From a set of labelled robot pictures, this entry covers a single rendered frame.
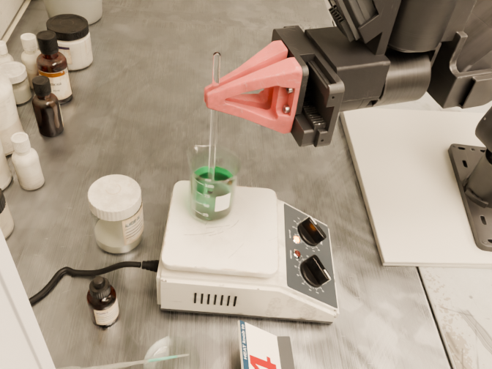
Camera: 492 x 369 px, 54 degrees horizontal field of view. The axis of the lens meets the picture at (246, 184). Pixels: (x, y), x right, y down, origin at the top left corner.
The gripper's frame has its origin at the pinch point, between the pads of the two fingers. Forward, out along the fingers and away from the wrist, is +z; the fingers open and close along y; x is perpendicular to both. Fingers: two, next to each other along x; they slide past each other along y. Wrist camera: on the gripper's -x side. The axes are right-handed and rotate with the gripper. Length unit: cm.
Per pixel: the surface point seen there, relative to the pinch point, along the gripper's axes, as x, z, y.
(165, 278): 18.0, 6.1, 4.9
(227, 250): 16.0, -0.5, 4.5
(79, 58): 22, 11, -44
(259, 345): 22.5, -1.9, 12.5
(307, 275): 19.5, -8.8, 7.7
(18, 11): 23, 20, -65
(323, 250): 21.6, -13.0, 3.8
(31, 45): 16.3, 17.3, -40.0
